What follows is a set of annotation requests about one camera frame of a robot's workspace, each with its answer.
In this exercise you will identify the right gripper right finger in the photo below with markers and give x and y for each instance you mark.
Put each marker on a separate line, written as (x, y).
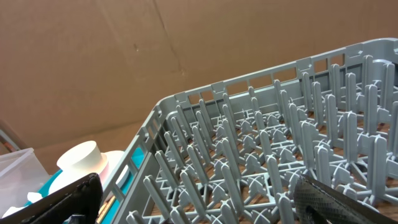
(316, 202)

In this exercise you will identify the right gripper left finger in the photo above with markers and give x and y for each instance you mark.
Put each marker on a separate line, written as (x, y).
(78, 202)

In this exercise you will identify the white cup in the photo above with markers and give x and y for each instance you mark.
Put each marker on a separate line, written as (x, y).
(83, 159)

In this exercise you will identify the grey dishwasher rack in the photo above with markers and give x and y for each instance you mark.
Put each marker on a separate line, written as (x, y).
(232, 151)

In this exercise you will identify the large pink plate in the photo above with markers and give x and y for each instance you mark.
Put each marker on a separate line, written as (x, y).
(65, 177)

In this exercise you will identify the clear plastic bin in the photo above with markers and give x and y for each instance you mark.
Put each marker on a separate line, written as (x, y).
(21, 173)

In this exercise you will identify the teal plastic tray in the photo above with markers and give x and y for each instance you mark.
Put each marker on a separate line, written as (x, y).
(108, 210)

